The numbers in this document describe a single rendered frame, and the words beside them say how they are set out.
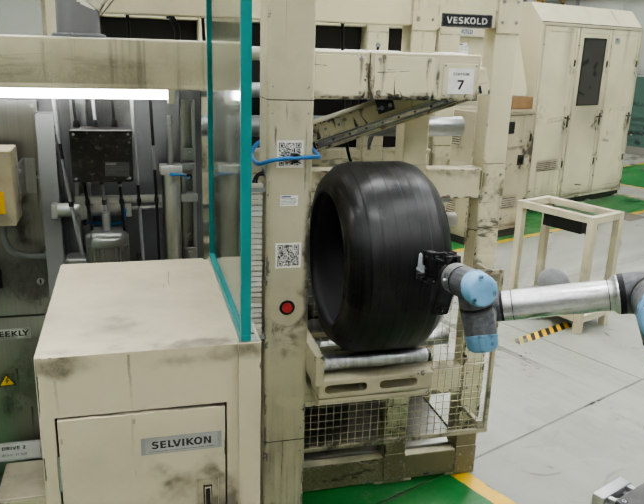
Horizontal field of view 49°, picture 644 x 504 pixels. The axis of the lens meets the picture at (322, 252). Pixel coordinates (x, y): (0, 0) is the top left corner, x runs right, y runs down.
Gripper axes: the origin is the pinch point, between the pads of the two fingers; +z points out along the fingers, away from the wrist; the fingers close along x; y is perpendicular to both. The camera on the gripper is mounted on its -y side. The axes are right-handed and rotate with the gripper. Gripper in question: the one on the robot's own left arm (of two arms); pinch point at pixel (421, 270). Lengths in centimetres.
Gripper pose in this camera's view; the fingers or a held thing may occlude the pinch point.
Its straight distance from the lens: 192.3
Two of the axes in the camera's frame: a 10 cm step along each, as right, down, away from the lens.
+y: 0.0, -9.9, -1.7
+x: -9.7, 0.4, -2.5
